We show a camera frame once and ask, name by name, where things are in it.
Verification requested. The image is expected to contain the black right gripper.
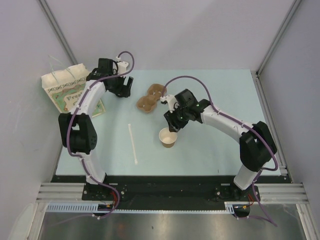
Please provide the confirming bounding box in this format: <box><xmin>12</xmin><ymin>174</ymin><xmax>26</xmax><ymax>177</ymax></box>
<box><xmin>164</xmin><ymin>103</ymin><xmax>190</xmax><ymax>133</ymax></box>

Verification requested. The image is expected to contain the brown paper coffee cup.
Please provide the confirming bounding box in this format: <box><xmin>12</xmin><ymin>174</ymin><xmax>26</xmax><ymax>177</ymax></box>
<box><xmin>158</xmin><ymin>127</ymin><xmax>178</xmax><ymax>148</ymax></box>

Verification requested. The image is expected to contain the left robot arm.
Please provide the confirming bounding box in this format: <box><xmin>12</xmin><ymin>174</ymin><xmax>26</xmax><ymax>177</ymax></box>
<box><xmin>58</xmin><ymin>56</ymin><xmax>133</xmax><ymax>200</ymax></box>

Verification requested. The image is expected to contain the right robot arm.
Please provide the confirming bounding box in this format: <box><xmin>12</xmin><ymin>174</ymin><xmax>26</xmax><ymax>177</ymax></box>
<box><xmin>160</xmin><ymin>89</ymin><xmax>277</xmax><ymax>201</ymax></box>

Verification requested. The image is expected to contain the brown cardboard cup carrier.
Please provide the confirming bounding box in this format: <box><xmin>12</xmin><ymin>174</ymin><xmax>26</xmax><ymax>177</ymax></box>
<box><xmin>136</xmin><ymin>83</ymin><xmax>167</xmax><ymax>114</ymax></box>

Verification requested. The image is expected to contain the white paper-wrapped straw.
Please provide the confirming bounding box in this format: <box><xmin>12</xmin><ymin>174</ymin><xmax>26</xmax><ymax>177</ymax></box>
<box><xmin>128</xmin><ymin>123</ymin><xmax>138</xmax><ymax>165</ymax></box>

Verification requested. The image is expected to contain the green illustrated paper bag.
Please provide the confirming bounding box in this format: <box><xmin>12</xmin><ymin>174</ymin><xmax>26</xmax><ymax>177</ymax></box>
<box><xmin>41</xmin><ymin>63</ymin><xmax>90</xmax><ymax>113</ymax></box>

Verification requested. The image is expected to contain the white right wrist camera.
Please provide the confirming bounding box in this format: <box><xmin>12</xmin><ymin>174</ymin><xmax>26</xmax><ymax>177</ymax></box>
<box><xmin>160</xmin><ymin>94</ymin><xmax>180</xmax><ymax>113</ymax></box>

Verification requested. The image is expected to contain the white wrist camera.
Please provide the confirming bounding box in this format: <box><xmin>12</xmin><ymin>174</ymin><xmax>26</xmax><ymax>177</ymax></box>
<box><xmin>115</xmin><ymin>56</ymin><xmax>130</xmax><ymax>75</ymax></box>
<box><xmin>160</xmin><ymin>94</ymin><xmax>180</xmax><ymax>113</ymax></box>

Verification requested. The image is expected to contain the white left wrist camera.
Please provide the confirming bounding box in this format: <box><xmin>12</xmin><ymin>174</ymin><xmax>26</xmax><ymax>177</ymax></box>
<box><xmin>115</xmin><ymin>56</ymin><xmax>130</xmax><ymax>75</ymax></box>

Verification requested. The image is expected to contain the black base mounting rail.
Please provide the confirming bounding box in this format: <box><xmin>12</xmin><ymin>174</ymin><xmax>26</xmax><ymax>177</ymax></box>
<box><xmin>51</xmin><ymin>174</ymin><xmax>292</xmax><ymax>211</ymax></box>

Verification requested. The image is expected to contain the aluminium frame post left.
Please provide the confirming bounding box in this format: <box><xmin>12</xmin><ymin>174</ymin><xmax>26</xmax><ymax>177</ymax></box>
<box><xmin>36</xmin><ymin>0</ymin><xmax>78</xmax><ymax>65</ymax></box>

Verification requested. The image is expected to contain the aluminium frame post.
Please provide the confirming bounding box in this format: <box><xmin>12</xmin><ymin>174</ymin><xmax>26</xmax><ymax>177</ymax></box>
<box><xmin>255</xmin><ymin>0</ymin><xmax>303</xmax><ymax>77</ymax></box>
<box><xmin>36</xmin><ymin>0</ymin><xmax>78</xmax><ymax>65</ymax></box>

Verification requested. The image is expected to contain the white slotted cable duct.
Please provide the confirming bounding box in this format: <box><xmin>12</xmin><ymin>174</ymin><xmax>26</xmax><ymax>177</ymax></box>
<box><xmin>46</xmin><ymin>201</ymin><xmax>253</xmax><ymax>215</ymax></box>

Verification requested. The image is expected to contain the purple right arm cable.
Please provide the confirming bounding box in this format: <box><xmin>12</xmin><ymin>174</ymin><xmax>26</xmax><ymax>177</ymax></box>
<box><xmin>161</xmin><ymin>75</ymin><xmax>279</xmax><ymax>227</ymax></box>

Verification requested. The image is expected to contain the aluminium frame post right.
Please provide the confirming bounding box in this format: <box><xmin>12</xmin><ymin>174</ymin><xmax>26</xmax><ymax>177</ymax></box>
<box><xmin>255</xmin><ymin>0</ymin><xmax>303</xmax><ymax>77</ymax></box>

